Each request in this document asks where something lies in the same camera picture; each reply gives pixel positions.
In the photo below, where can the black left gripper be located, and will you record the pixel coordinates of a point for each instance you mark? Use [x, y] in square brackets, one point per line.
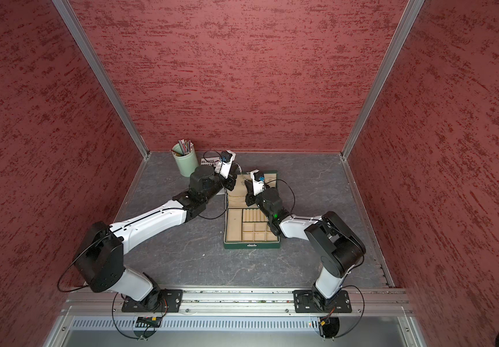
[231, 178]

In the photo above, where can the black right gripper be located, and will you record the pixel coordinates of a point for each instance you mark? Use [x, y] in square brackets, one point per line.
[251, 199]

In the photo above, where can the green jewelry box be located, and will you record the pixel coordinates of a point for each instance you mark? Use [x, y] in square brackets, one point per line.
[246, 226]

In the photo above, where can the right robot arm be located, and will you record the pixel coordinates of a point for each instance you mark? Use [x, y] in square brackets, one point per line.
[338, 247]

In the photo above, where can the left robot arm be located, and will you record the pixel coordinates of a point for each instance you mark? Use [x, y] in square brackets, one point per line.
[100, 257]

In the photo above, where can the white book with black text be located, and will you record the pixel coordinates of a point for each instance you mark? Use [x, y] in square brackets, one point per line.
[215, 162]

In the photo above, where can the mint green pencil cup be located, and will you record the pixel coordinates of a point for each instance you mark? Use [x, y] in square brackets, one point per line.
[186, 162]

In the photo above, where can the coloured pencils bunch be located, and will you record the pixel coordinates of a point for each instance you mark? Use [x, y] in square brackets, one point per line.
[184, 146]

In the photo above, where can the perforated vent strip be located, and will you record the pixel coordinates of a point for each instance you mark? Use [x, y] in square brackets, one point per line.
[177, 323]

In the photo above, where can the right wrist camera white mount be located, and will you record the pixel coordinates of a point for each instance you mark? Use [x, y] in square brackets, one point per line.
[258, 182]

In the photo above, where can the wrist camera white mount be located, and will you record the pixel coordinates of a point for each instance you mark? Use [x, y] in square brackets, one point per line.
[227, 158]
[258, 182]

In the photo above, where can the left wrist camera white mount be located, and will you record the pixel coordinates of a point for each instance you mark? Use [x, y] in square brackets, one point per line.
[227, 158]

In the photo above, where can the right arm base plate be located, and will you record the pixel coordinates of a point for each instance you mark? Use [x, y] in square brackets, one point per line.
[309, 301]

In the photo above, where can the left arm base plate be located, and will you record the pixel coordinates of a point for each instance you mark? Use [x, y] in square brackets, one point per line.
[164, 300]

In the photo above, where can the aluminium corner post left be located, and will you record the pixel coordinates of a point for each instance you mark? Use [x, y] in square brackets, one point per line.
[72, 23]

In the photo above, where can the aluminium corner post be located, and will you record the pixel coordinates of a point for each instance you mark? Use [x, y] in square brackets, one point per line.
[72, 23]
[410, 13]

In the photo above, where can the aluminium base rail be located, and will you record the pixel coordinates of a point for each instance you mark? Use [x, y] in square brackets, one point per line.
[240, 301]

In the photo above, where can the aluminium corner post right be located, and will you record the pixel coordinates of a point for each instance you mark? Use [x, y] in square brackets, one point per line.
[410, 13]

